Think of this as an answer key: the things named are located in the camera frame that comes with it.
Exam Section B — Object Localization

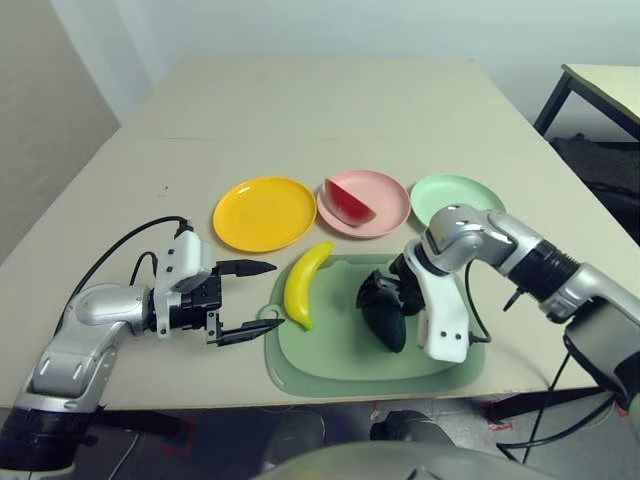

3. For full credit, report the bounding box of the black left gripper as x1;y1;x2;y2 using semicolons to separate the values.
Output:
177;258;281;347

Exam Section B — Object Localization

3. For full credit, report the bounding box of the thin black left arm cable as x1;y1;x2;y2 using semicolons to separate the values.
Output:
130;251;159;287

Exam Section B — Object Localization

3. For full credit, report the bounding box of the pink plastic plate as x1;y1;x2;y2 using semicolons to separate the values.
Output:
316;169;411;239

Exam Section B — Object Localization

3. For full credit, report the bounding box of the dark robot left leg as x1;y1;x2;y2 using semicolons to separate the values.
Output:
264;409;326;471

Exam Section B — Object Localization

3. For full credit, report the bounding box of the light green cutting board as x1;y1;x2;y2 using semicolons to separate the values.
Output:
278;255;479;382

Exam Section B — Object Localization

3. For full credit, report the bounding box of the dark robot leg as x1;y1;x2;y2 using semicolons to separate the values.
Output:
264;409;326;471
369;409;451;446

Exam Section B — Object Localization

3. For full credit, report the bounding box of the black table frame strut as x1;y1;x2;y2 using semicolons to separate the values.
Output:
487;387;616;421
94;409;194;446

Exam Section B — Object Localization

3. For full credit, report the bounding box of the red toy watermelon slice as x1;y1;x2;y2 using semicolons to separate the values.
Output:
323;178;377;227

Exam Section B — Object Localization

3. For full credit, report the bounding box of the mint green plastic plate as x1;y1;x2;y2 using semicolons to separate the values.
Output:
409;173;506;231

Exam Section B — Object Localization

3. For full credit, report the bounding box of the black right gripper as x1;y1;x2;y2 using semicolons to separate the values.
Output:
356;253;427;317

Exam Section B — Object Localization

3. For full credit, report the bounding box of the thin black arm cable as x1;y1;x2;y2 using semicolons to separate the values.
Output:
130;251;159;287
497;349;571;449

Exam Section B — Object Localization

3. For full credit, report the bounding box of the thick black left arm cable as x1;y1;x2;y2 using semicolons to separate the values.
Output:
62;215;194;326

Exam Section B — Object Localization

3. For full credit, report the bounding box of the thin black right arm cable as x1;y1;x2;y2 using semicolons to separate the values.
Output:
497;349;571;449

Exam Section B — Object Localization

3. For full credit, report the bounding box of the yellow toy banana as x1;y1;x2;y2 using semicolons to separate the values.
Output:
283;241;337;332

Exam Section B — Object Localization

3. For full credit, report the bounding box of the dark robot right leg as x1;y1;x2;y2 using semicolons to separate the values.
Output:
369;409;451;446

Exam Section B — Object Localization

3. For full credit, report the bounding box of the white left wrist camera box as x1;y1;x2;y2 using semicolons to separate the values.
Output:
152;230;215;341

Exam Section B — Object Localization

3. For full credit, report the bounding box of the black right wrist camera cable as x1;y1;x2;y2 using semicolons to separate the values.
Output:
462;262;494;346

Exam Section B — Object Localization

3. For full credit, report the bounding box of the yellow plastic plate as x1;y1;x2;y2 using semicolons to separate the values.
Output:
212;175;318;253

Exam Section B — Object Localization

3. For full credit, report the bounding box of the dark green toy avocado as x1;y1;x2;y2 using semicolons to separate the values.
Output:
360;279;407;354

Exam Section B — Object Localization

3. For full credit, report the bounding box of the large translucent green cutting mat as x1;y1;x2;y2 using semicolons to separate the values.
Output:
257;253;489;399

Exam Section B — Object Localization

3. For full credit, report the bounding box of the beige side table black frame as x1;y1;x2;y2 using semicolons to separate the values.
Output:
532;63;640;146

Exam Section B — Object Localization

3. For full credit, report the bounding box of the grey-green robot torso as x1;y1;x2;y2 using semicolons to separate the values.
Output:
264;439;551;480

